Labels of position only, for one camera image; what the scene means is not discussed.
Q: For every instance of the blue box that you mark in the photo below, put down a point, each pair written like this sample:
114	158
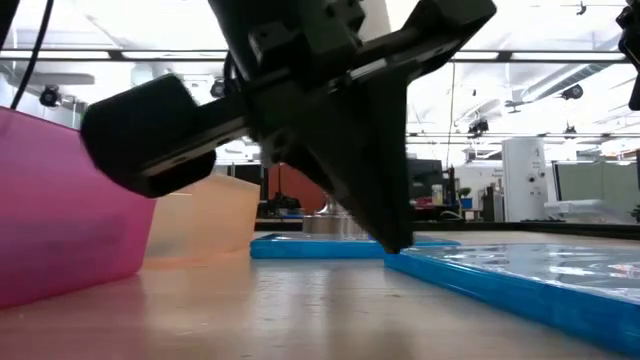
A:
466	202

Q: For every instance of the small blue disc case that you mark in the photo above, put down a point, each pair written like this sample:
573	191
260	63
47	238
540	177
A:
310	248

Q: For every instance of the cream plastic bin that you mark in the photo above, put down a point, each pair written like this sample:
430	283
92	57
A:
210	220

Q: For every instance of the silver table lamp white shade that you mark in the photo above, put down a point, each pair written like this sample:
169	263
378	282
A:
330	224

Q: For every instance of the green partition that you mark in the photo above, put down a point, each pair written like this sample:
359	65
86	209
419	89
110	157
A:
595	180

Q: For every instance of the pink translucent plastic bin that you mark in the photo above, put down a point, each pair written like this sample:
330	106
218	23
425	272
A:
65	215

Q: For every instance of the white pillar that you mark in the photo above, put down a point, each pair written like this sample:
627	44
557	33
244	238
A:
524	175

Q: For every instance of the black aluminium table frame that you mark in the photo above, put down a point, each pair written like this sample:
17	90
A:
500	226

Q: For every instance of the large blue disc case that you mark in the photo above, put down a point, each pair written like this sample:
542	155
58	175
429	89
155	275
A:
525	295

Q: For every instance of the black monitor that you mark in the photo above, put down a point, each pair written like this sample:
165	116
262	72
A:
425	180

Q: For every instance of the black ceiling camera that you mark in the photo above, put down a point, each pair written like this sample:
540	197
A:
218	90
573	92
50	95

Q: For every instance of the dark background robot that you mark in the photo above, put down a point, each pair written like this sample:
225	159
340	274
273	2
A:
282	205

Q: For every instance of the white plastic-covered table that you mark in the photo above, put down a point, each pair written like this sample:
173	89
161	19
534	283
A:
580	210

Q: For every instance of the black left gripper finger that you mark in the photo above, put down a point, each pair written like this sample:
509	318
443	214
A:
387	165
330	150

